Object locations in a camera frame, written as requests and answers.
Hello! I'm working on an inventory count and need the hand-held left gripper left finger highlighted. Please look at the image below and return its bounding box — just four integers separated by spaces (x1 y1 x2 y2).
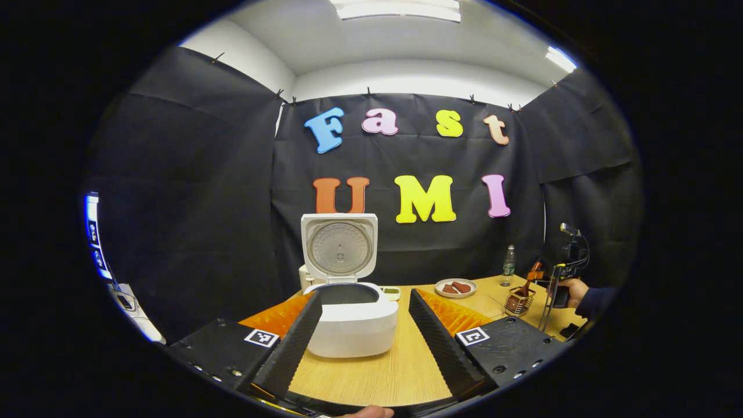
165 290 323 401

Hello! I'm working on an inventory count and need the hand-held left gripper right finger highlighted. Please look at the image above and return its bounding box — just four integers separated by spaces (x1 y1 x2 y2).
408 288 567 401

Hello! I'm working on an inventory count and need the brown wooden spoon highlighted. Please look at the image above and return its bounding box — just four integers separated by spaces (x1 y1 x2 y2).
511 261 544 308

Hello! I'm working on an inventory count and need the wire chopstick holder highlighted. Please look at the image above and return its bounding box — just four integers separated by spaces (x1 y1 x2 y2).
504 286 536 316

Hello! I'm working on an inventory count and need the white rice cooker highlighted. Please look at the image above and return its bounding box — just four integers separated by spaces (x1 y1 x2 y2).
300 213 400 358

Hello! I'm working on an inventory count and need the clear plastic water bottle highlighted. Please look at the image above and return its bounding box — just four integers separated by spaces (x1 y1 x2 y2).
502 244 517 287

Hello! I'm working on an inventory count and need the white round plate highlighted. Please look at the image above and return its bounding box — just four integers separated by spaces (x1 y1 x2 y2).
435 278 478 299

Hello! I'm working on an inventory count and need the black backdrop cloth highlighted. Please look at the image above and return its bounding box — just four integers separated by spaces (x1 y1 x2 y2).
84 46 644 346

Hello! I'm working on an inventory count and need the small ceiling light panel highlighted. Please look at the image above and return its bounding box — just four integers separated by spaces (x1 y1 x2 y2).
544 46 579 74

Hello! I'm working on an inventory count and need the large ceiling light panel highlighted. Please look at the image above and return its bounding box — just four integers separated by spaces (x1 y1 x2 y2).
330 0 462 23

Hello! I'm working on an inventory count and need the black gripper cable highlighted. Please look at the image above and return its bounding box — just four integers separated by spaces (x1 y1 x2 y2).
539 282 562 333

